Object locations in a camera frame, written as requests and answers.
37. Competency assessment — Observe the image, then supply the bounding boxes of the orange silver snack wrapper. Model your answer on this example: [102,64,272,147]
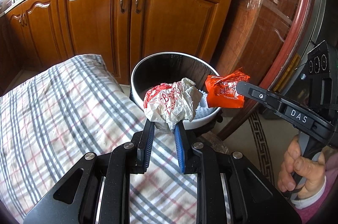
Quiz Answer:
[204,68,250,109]

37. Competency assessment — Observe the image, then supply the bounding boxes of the wooden kitchen cabinets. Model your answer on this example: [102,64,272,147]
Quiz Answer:
[1,0,231,84]

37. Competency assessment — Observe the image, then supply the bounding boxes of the white foam fruit net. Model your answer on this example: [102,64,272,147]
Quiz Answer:
[194,90,219,120]

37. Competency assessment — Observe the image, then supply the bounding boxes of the pink sleeve forearm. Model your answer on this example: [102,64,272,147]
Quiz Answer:
[292,154,337,223]

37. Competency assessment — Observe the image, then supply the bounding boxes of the white red paper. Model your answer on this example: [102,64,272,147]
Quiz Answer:
[143,78,202,132]

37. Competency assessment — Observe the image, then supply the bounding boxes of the plaid checkered tablecloth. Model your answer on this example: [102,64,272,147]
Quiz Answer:
[1,55,196,223]

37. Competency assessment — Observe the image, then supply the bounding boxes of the person's right hand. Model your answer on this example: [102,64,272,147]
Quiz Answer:
[277,136,325,199]

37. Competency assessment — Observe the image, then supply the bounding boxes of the white round trash bin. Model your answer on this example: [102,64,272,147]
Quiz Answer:
[129,52,222,135]

